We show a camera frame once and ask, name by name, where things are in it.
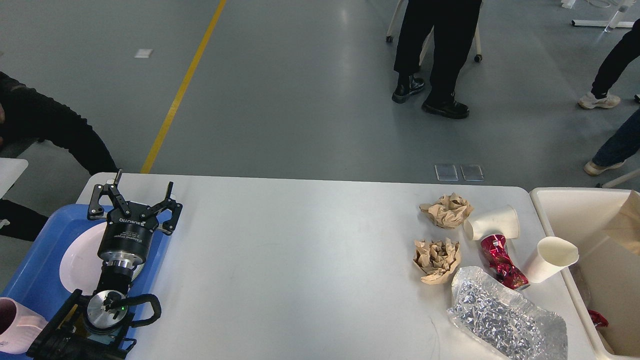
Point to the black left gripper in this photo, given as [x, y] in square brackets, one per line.
[127, 235]

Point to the pink plate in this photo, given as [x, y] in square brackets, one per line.
[82, 269]

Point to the brown paper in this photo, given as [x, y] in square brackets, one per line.
[449, 211]
[437, 259]

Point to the silver foil plastic bag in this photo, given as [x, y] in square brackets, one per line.
[505, 320]

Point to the teal mug yellow inside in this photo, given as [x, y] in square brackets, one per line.
[74, 323]

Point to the brown paper bag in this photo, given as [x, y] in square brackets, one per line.
[610, 270]

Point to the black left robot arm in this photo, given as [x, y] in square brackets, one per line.
[95, 326]

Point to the blue plastic tray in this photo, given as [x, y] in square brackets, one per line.
[37, 284]

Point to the white side table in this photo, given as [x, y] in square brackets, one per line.
[10, 170]

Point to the seated person in black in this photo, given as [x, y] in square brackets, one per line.
[26, 113]

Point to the pink mug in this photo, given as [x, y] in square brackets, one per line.
[19, 326]

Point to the white rolling chair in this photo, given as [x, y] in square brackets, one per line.
[389, 37]

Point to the metal floor plate left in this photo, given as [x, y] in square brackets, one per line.
[446, 172]

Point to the metal floor plate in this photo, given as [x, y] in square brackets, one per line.
[472, 172]
[446, 172]

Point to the metal floor plate right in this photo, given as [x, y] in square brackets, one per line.
[472, 172]

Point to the crushed red can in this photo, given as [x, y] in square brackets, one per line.
[495, 251]

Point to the white paper cup lying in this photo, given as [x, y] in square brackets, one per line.
[503, 220]

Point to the standing person in black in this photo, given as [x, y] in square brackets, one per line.
[453, 23]

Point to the white paper cup right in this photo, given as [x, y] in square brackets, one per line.
[551, 255]

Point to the white chair leg right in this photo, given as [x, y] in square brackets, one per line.
[619, 180]

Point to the red item in bin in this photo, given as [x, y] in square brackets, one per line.
[597, 319]

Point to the beige plastic bin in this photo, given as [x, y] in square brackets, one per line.
[557, 208]

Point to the person in blue jeans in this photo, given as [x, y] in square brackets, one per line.
[623, 144]

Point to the white floor stand base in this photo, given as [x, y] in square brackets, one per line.
[616, 21]

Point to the person with white sneakers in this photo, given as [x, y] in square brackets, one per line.
[624, 52]

